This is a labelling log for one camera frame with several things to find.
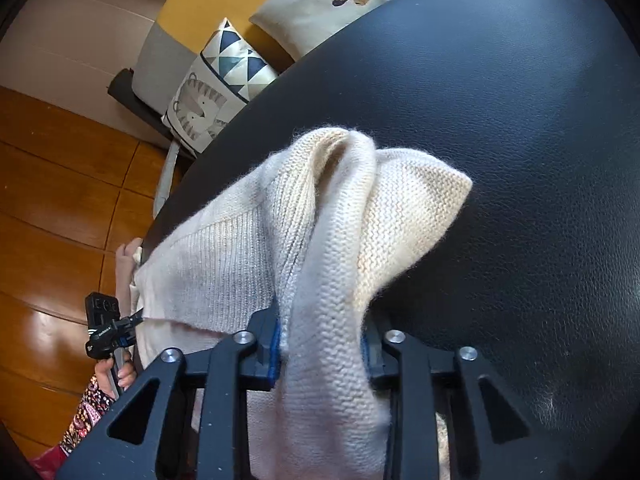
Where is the beige knit sweater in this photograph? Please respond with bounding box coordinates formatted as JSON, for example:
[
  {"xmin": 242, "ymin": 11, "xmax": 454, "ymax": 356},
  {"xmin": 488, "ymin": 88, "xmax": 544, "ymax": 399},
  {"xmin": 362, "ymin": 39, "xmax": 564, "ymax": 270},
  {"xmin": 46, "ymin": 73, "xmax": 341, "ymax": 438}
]
[{"xmin": 131, "ymin": 127, "xmax": 472, "ymax": 479}]

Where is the patterned left sleeve forearm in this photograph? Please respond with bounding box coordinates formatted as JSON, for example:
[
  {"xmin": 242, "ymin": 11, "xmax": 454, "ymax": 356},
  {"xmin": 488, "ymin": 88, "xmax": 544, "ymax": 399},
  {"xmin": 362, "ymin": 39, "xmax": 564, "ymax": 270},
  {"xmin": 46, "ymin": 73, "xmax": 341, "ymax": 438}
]
[{"xmin": 60, "ymin": 375, "xmax": 115, "ymax": 456}]

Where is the person's left hand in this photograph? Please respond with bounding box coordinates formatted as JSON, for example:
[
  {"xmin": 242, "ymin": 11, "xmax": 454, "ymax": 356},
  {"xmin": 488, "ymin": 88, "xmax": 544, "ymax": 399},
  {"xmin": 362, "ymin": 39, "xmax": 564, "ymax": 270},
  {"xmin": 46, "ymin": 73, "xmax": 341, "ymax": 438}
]
[{"xmin": 94, "ymin": 349, "xmax": 137, "ymax": 400}]

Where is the folded pink garment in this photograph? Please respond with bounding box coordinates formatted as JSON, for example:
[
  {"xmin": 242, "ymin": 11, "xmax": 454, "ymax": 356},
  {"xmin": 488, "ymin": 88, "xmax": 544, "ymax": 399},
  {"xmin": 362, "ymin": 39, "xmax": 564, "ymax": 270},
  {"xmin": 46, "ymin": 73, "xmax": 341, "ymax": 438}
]
[{"xmin": 115, "ymin": 237, "xmax": 143, "ymax": 318}]

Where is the tiger print cushion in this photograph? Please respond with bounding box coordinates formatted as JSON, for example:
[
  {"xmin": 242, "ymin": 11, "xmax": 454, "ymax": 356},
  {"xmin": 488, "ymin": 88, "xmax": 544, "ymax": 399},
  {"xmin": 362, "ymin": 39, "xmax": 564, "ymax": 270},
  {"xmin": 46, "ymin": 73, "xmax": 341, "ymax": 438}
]
[{"xmin": 163, "ymin": 18, "xmax": 278, "ymax": 156}]

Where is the black leather ottoman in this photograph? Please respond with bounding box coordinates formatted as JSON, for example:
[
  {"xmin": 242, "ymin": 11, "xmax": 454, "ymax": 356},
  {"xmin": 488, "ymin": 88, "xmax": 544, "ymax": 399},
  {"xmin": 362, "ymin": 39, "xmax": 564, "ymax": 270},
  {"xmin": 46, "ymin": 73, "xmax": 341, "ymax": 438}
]
[{"xmin": 145, "ymin": 0, "xmax": 639, "ymax": 479}]

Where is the grey yellow blue sofa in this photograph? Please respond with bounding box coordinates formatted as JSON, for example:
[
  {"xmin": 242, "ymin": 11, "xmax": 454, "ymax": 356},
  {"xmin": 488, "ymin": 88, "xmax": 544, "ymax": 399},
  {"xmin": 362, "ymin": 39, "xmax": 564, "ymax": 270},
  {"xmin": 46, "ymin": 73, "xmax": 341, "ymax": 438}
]
[{"xmin": 108, "ymin": 0, "xmax": 296, "ymax": 214}]

